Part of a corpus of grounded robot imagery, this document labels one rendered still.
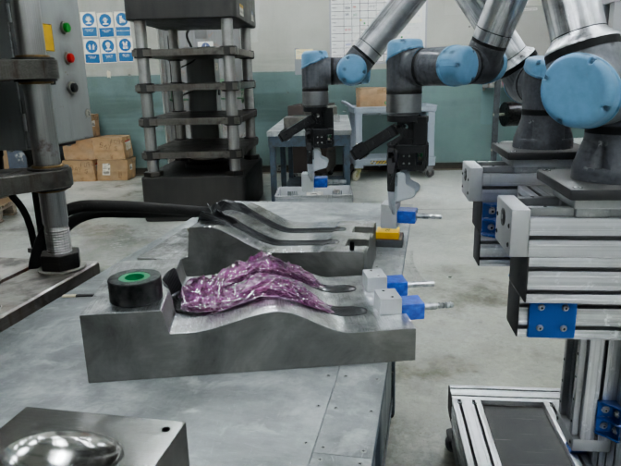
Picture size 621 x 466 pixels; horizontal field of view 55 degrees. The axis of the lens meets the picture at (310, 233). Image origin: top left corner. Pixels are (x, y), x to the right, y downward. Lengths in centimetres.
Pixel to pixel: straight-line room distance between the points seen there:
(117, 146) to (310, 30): 281
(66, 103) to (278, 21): 613
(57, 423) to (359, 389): 40
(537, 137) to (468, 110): 631
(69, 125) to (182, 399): 110
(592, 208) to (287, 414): 66
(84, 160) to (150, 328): 722
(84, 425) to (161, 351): 24
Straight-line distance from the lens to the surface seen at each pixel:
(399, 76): 126
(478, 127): 797
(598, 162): 118
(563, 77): 104
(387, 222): 132
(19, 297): 144
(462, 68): 119
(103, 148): 797
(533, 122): 165
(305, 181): 174
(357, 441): 77
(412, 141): 129
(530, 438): 191
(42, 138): 152
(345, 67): 155
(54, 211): 154
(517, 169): 164
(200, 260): 129
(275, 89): 778
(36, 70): 149
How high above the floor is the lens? 124
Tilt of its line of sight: 15 degrees down
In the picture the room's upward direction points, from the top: 1 degrees counter-clockwise
